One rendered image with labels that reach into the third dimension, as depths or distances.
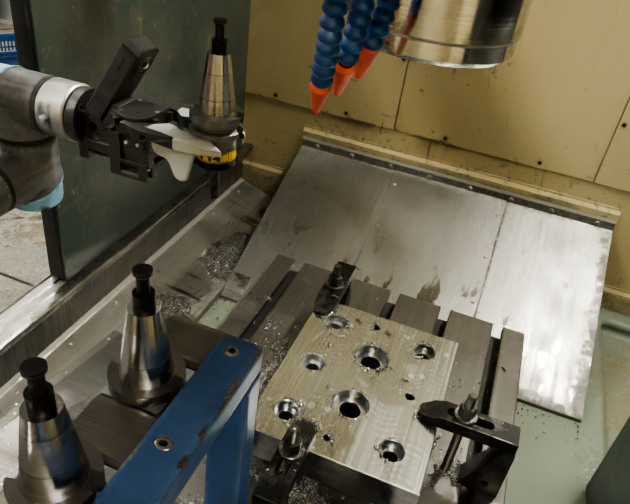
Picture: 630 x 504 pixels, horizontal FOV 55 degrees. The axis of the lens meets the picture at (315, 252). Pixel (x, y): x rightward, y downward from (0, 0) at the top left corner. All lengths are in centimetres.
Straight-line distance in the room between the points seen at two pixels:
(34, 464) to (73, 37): 86
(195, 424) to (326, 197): 127
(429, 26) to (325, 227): 116
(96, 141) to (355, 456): 51
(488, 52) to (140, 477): 42
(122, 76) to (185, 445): 45
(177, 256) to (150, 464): 118
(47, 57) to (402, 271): 94
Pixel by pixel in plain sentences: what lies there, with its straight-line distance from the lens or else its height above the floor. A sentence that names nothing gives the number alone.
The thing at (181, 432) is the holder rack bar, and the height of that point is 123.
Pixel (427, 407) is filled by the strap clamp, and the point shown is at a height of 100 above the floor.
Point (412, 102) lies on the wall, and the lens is 170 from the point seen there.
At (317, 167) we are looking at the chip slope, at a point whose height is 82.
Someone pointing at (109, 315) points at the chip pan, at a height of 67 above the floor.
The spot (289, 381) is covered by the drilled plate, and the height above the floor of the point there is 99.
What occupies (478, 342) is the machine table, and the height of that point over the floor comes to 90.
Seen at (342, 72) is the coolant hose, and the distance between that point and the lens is 46.
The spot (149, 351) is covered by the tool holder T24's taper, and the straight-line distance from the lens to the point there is 49.
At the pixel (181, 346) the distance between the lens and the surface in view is 56.
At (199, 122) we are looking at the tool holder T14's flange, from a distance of 71.
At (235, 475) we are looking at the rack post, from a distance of 64.
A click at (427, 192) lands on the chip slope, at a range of 172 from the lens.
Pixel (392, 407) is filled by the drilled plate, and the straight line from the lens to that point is 84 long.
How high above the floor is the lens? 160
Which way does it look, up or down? 34 degrees down
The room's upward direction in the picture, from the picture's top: 9 degrees clockwise
